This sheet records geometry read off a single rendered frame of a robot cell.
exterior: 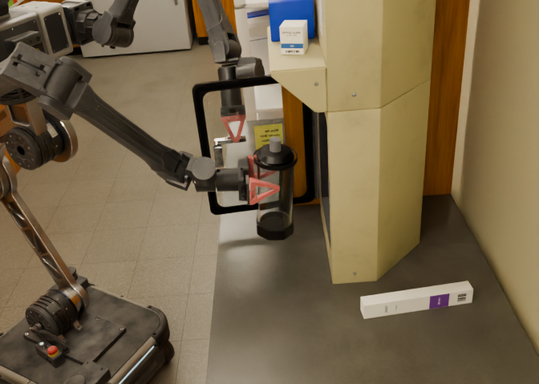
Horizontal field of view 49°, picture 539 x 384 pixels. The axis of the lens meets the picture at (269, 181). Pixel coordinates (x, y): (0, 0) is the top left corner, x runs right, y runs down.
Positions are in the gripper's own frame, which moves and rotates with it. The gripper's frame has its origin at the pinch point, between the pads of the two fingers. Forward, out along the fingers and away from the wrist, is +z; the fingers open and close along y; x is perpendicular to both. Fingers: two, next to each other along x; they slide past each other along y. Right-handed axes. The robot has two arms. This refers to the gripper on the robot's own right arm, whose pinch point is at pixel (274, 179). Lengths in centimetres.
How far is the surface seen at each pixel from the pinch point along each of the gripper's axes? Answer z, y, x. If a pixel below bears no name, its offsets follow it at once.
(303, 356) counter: 4.1, -36.9, 23.1
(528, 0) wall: 52, -6, -45
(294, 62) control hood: 2.9, -9.6, -33.8
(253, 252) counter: -5.5, 1.7, 24.3
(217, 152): -14.4, 12.5, -1.0
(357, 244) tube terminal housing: 18.9, -14.7, 10.1
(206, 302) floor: -25, 87, 121
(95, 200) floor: -99, 192, 128
